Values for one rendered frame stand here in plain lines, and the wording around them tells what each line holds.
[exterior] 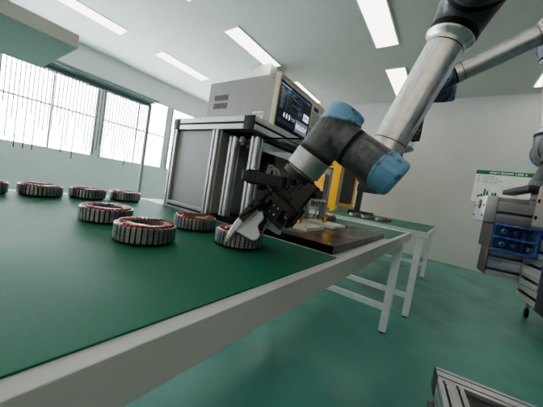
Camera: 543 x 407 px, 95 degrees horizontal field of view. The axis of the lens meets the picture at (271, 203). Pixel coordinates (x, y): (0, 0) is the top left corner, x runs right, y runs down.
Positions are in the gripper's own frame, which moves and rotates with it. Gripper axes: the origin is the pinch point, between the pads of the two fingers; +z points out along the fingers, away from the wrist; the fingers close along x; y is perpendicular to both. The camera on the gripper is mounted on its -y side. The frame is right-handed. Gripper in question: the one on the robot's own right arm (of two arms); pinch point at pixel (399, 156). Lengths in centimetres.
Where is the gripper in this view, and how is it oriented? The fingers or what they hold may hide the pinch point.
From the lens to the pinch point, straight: 140.3
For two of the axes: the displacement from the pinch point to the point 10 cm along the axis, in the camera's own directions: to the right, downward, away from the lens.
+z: -1.6, 9.9, 0.6
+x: 4.5, 0.2, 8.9
